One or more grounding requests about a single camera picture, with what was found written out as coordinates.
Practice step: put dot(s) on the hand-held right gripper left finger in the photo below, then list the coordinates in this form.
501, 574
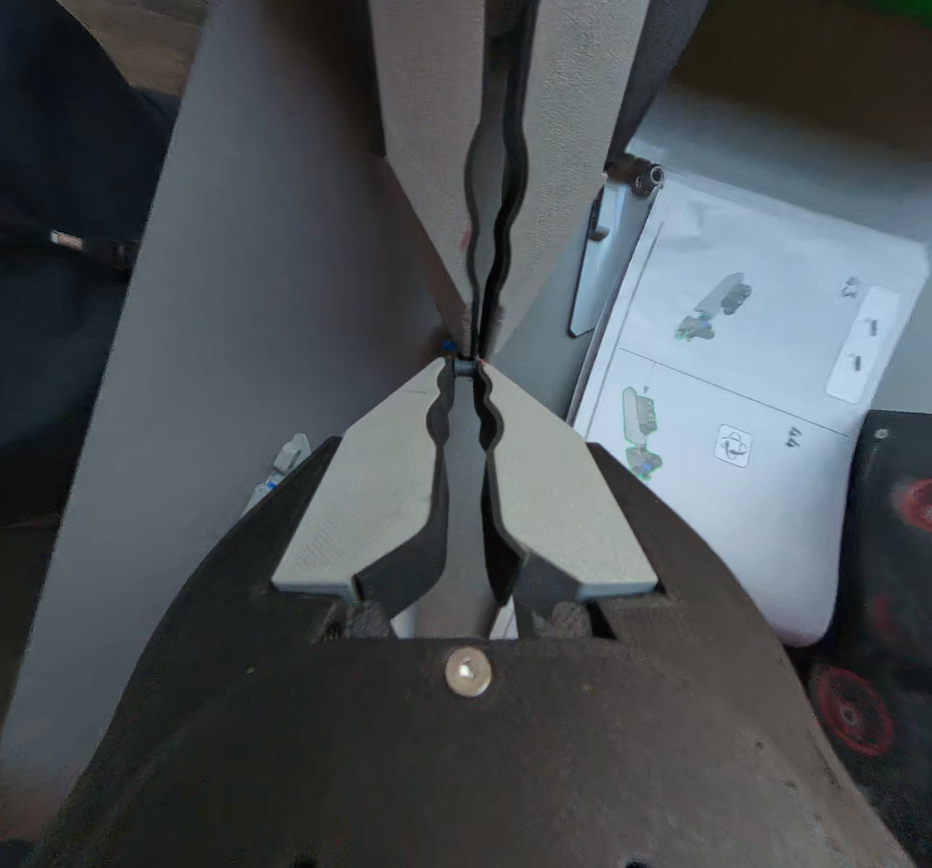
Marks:
357, 504

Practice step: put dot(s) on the grey building piece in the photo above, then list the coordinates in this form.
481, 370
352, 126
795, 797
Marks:
611, 264

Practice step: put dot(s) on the lego instruction booklet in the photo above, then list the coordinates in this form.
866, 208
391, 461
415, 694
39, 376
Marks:
764, 373

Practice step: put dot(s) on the black lego truck box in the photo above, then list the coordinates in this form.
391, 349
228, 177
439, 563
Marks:
888, 591

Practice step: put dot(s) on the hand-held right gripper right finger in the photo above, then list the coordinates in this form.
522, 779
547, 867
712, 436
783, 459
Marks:
575, 511

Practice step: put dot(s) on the white lego panel piece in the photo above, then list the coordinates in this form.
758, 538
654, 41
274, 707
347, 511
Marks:
291, 454

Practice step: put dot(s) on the grey lego beam assembly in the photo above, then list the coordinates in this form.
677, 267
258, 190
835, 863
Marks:
464, 367

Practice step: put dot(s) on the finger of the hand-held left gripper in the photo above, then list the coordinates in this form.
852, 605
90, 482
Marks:
582, 82
426, 82

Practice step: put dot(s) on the person's dark clothed body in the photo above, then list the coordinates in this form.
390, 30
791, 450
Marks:
65, 191

